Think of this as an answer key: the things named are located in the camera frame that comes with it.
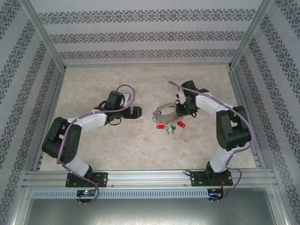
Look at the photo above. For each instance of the small circuit board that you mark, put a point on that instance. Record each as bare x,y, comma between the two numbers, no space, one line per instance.
86,193
216,193

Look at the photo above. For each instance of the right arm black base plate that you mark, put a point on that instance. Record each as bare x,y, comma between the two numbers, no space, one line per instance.
197,179

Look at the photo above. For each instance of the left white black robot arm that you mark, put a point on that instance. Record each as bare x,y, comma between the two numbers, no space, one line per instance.
86,120

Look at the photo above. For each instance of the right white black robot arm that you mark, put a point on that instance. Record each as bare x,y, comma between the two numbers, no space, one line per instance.
208,103

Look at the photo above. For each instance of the small metal key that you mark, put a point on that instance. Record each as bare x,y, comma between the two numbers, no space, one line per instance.
173,127

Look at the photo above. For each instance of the grey metal panel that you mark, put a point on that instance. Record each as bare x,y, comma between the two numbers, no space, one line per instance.
150,211

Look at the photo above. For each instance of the left small circuit board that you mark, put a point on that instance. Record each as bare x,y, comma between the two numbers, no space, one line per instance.
86,193

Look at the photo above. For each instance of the red key tag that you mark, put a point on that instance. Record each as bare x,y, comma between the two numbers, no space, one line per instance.
160,126
181,124

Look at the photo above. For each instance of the aluminium side rail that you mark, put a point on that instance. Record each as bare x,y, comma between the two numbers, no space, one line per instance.
235,82
57,93

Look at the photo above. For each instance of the metal keyring holder with rings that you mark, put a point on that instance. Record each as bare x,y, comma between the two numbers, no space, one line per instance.
165,116

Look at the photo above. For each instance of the aluminium frame post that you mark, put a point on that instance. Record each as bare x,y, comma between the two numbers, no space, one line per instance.
249,35
45,35

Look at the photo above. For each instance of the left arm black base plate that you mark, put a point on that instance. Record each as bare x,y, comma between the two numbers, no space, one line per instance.
103,180

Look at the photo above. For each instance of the aluminium mounting rail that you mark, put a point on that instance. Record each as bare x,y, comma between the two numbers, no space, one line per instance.
150,178

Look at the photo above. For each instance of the right small circuit board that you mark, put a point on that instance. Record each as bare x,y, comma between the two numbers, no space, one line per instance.
216,193

